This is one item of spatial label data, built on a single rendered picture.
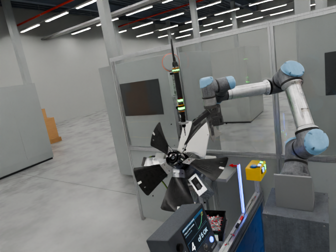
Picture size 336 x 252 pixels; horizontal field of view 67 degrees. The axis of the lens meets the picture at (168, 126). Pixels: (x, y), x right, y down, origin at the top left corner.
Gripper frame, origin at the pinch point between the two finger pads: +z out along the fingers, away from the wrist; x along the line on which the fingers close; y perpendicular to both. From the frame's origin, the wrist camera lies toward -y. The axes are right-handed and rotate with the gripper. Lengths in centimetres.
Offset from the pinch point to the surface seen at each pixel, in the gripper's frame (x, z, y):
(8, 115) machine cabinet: 467, 3, -381
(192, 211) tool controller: -49, 10, -21
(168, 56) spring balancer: 97, -51, -9
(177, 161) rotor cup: 22.7, 18.0, -21.5
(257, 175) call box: 18, 39, 30
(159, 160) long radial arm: 52, 26, -35
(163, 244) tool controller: -63, 11, -33
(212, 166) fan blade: 12.2, 22.2, -0.7
